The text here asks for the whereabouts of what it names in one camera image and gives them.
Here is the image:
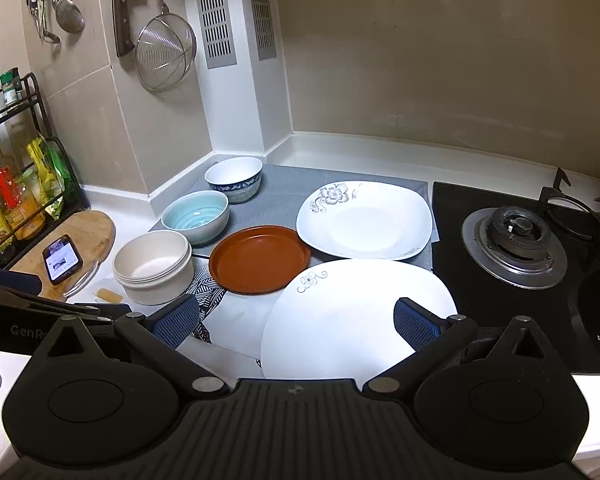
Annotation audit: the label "cream bowls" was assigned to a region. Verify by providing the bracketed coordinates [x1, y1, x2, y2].
[112, 230, 194, 306]

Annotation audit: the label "round white floral plate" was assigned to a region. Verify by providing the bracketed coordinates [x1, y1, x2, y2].
[261, 259, 457, 386]

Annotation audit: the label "brown round plate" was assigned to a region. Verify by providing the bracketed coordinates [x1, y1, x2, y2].
[208, 226, 311, 295]

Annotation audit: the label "light blue glazed bowl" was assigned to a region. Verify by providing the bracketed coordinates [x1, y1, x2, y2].
[161, 191, 230, 246]

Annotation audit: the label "square white floral plate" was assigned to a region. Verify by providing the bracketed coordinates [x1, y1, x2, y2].
[296, 181, 434, 260]

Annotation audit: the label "white bowl blue pattern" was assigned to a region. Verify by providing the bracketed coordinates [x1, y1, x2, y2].
[204, 156, 263, 204]

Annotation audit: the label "smartphone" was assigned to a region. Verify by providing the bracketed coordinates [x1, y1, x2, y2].
[43, 234, 83, 286]

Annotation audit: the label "white patterned placemat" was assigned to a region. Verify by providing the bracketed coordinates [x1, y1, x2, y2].
[187, 256, 282, 360]

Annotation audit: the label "orange sauce bottle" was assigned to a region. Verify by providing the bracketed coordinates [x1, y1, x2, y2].
[0, 147, 45, 240]

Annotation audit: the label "black gas stove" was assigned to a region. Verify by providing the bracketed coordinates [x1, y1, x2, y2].
[432, 182, 600, 374]

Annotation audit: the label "wooden cutting board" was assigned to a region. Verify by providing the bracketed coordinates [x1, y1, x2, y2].
[12, 210, 116, 301]

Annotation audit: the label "black spice rack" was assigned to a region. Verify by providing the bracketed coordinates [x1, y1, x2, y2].
[0, 73, 88, 269]

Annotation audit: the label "yellow green snack packet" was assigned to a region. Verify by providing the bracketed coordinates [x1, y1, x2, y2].
[24, 134, 76, 220]

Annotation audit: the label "black pot support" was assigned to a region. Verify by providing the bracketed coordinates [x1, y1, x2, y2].
[539, 168, 600, 243]

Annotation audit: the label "green cap spice jar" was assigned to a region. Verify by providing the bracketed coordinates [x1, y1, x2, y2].
[0, 67, 23, 105]

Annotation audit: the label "metal mesh strainer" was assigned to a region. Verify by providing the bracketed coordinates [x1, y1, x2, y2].
[134, 0, 197, 92]

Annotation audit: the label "hanging metal ladle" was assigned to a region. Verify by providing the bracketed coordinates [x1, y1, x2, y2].
[52, 0, 85, 35]

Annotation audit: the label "hanging cleaver knife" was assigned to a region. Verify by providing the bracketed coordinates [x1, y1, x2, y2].
[111, 0, 134, 58]

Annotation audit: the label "gas burner ring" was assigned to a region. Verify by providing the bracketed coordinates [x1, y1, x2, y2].
[460, 205, 569, 291]

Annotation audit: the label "left wall vent grille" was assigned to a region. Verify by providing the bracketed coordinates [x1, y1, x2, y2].
[197, 0, 237, 70]

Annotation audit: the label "wall vent grille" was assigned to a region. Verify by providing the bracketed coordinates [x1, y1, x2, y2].
[197, 0, 237, 70]
[251, 0, 276, 61]

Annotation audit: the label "right wall vent grille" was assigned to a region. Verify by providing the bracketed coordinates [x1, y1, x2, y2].
[251, 0, 276, 61]

